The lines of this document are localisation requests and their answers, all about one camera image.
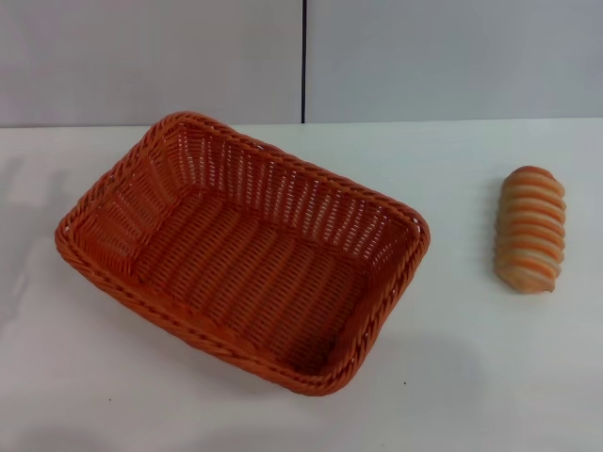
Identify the orange woven plastic basket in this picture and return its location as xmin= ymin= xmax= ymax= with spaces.
xmin=54 ymin=111 xmax=432 ymax=397

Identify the striped orange cream bread roll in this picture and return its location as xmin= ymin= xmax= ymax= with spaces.
xmin=493 ymin=165 xmax=566 ymax=297

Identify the dark vertical wall strip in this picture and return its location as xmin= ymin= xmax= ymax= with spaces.
xmin=300 ymin=0 xmax=309 ymax=125

